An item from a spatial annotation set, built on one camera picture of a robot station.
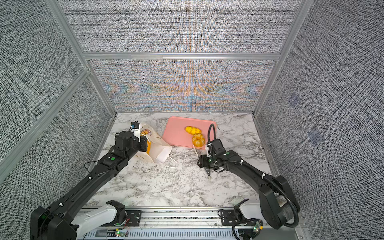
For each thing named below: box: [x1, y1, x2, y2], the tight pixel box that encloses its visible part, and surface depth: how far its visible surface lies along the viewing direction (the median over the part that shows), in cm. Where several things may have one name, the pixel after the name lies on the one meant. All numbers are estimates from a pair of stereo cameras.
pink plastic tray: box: [162, 116, 212, 149], surface depth 113 cm
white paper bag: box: [135, 123, 172, 164], surface depth 95 cm
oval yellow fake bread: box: [185, 126, 202, 135], surface depth 108 cm
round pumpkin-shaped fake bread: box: [192, 133, 206, 148], surface depth 101 cm
